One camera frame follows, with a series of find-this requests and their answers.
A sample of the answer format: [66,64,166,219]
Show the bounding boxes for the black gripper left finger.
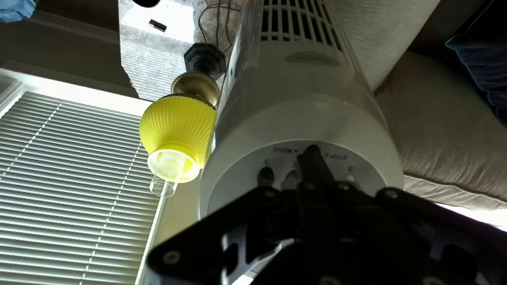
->
[282,143,318,285]

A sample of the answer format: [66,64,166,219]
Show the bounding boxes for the yellow shade brass oil lamp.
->
[138,42,228,197]

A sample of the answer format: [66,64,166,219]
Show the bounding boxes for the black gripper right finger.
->
[315,143,353,285]

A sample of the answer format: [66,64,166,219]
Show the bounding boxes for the black power cable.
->
[195,0,247,52]

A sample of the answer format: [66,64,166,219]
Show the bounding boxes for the grey patterned table cloth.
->
[117,0,442,102]

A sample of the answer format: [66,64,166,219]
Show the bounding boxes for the white tower air cooler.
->
[196,0,405,218]

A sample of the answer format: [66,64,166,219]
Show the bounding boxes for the beige sofa cushion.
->
[372,48,507,212]

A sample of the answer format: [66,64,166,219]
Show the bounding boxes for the white window blinds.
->
[0,72,166,285]

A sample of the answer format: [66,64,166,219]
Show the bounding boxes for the small black flat object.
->
[147,17,168,33]

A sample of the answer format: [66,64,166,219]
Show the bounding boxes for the blue pillow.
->
[443,6,507,124]

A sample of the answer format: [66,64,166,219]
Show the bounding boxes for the blue cloth bundle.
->
[0,0,39,23]

